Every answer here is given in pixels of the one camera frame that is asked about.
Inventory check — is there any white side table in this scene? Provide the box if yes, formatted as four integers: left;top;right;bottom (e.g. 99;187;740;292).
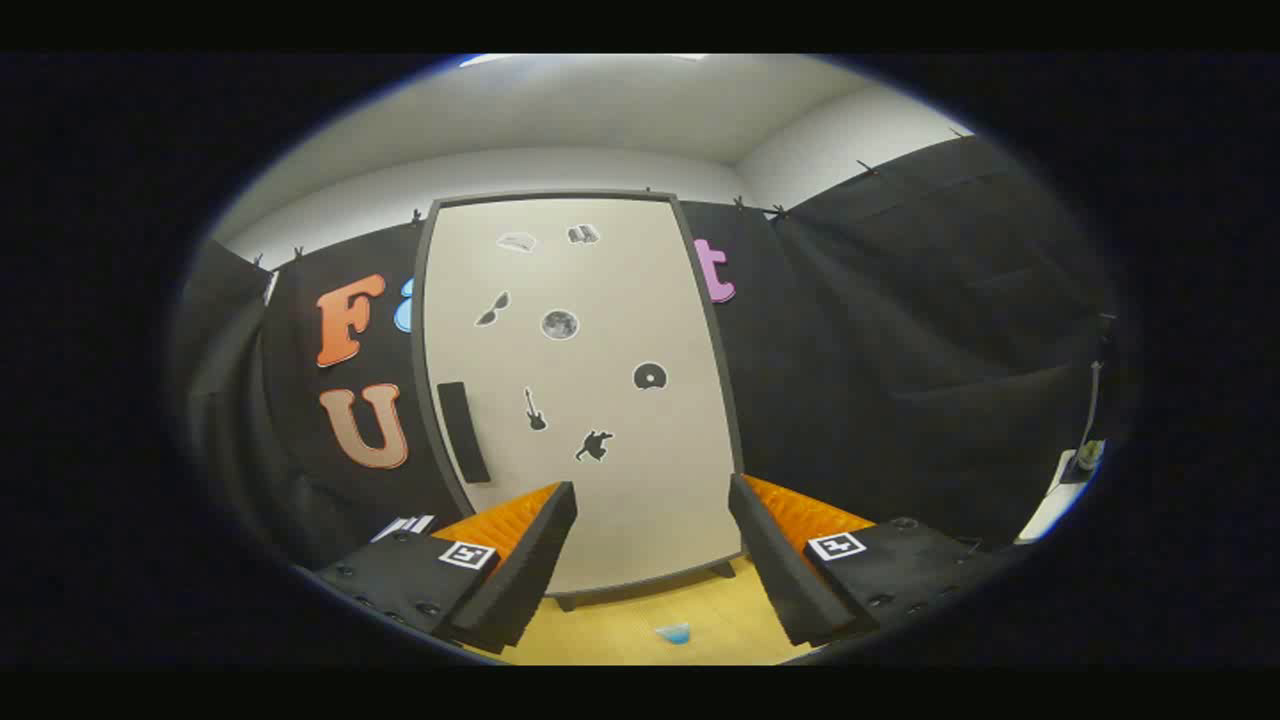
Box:
1015;450;1101;546

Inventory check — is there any black backdrop cloth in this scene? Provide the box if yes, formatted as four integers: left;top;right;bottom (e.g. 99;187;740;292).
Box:
170;135;1141;571

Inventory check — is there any cream cabinet door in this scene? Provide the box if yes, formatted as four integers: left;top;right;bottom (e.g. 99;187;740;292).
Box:
422;198;739;596

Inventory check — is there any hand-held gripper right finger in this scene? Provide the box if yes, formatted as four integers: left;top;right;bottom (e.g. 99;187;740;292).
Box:
727;473;1001;648

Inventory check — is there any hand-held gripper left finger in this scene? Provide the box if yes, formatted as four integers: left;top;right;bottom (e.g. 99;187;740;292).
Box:
315;481;579;656

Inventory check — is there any dark grey cabinet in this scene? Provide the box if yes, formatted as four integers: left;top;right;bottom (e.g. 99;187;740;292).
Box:
410;190;746;613

